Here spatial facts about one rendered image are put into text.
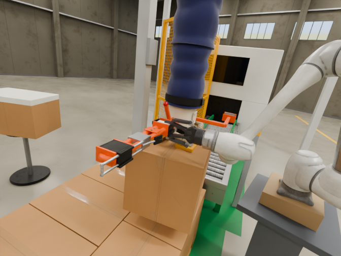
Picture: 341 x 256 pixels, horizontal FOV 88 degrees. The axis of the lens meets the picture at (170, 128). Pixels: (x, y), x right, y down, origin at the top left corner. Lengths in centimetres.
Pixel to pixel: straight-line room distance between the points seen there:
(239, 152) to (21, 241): 117
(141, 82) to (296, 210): 202
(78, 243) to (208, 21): 131
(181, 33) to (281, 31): 1184
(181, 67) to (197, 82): 12
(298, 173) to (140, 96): 193
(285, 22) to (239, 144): 1220
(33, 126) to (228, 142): 190
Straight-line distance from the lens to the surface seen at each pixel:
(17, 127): 234
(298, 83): 93
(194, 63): 97
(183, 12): 101
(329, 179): 115
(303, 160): 123
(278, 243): 147
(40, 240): 130
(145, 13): 249
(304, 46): 1243
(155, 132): 74
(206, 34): 99
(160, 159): 87
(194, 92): 97
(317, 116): 443
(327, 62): 99
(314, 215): 130
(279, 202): 130
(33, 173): 283
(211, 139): 76
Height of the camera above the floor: 149
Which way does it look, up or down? 19 degrees down
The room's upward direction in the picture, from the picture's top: 8 degrees clockwise
